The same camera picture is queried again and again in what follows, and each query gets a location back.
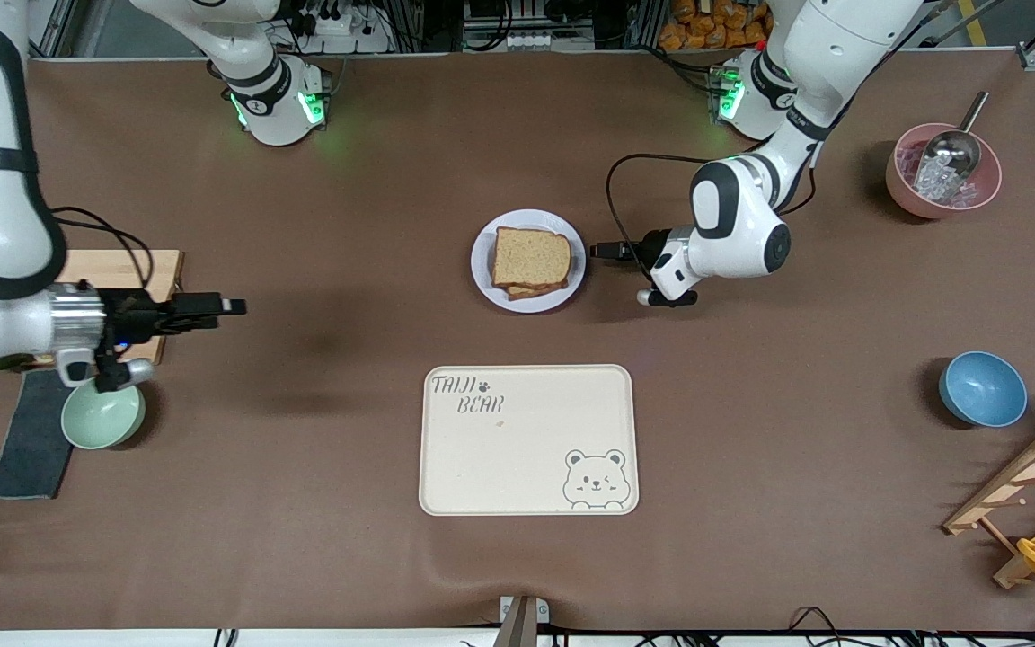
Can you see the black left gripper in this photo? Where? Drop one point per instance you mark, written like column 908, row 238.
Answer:
column 655, row 244

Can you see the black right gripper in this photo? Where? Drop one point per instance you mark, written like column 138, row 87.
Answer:
column 136, row 312

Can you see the plain brown bread slice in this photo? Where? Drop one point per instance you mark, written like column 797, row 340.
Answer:
column 531, row 256

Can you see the pale lilac round plate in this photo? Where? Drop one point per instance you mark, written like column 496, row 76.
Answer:
column 482, row 270

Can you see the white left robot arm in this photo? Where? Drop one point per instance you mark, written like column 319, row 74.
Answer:
column 742, row 225

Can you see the wooden cutting board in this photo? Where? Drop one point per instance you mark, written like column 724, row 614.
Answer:
column 104, row 268

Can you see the mint green bowl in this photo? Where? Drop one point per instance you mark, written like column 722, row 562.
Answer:
column 104, row 420

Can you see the white power strip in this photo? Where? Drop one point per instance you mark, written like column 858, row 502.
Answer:
column 342, row 25
column 549, row 40

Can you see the dark grey cloth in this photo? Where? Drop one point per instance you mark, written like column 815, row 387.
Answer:
column 28, row 449

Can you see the cream tray with bear print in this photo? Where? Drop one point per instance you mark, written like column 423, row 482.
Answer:
column 517, row 458

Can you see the orange snack bags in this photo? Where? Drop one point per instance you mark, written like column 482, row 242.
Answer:
column 706, row 31

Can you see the pink bowl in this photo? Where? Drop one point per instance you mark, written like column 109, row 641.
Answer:
column 904, row 190

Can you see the clear ice cubes pile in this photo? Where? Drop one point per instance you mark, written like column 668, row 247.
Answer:
column 935, row 186

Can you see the metal scoop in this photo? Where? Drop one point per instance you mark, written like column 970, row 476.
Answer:
column 953, row 153

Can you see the blue bowl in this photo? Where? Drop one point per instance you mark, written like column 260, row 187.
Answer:
column 985, row 391

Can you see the wooden drying rack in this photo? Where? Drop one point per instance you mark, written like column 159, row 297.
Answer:
column 1021, row 476

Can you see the grey metal camera mount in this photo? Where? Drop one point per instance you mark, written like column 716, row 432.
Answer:
column 520, row 624

